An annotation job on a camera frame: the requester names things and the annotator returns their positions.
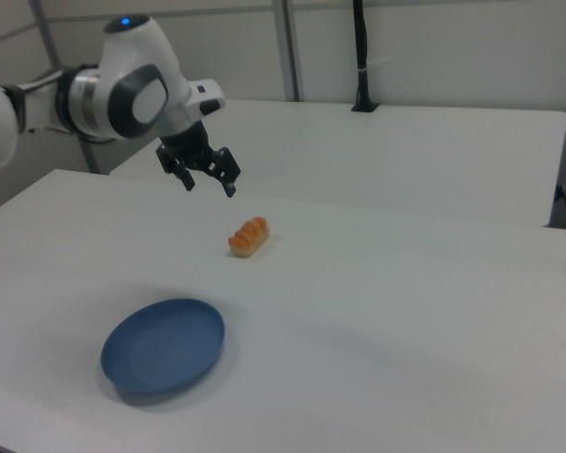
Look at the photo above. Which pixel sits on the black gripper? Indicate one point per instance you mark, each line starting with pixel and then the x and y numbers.
pixel 188 141

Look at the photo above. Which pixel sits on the orange glazed bread loaf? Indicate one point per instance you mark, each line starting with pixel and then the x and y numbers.
pixel 249 237

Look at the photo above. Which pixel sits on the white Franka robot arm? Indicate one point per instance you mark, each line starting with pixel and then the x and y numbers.
pixel 132 94

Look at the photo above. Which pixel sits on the white adjacent table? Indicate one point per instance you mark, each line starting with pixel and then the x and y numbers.
pixel 358 156

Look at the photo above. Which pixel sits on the blue round plate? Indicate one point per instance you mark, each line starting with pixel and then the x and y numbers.
pixel 165 347

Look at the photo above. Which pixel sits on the black pole with clamp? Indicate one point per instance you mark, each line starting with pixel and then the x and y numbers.
pixel 362 56

